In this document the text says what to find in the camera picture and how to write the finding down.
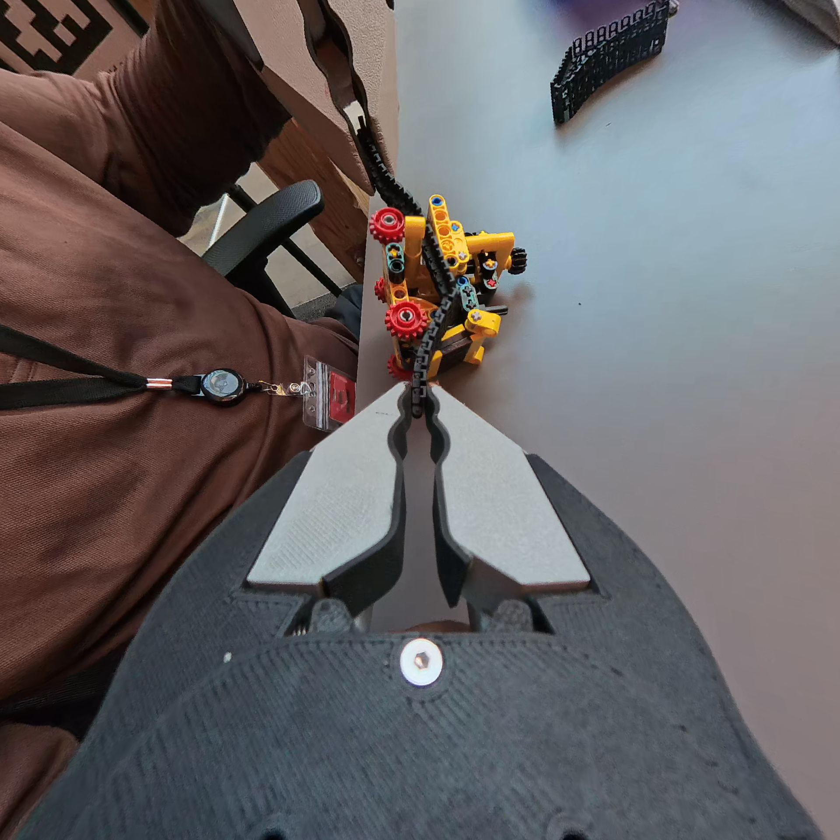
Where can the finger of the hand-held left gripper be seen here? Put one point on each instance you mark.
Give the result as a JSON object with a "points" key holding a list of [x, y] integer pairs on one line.
{"points": [[308, 85], [377, 79]]}

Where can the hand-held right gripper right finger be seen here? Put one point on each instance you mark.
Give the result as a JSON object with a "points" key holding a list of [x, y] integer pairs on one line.
{"points": [[512, 512]]}

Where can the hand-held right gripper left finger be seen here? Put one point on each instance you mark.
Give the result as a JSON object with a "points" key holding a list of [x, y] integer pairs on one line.
{"points": [[334, 512]]}

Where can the yellow lego bulldozer model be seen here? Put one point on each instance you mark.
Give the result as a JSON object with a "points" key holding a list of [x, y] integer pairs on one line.
{"points": [[420, 243]]}

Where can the black lego track strip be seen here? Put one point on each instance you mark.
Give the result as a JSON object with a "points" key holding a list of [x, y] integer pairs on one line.
{"points": [[610, 56], [425, 354]]}

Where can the person's left forearm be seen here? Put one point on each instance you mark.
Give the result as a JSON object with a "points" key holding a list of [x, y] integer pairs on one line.
{"points": [[164, 118]]}

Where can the clear badge holder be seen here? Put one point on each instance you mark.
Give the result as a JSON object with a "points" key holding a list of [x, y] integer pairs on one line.
{"points": [[331, 397]]}

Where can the black office chair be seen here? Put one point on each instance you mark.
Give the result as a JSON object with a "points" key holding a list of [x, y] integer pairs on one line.
{"points": [[269, 220]]}

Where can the black round badge reel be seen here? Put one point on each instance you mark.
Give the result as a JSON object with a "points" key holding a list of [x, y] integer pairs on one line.
{"points": [[222, 386]]}

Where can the person in brown shirt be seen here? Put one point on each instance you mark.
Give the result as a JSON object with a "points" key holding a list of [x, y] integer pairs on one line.
{"points": [[131, 525]]}

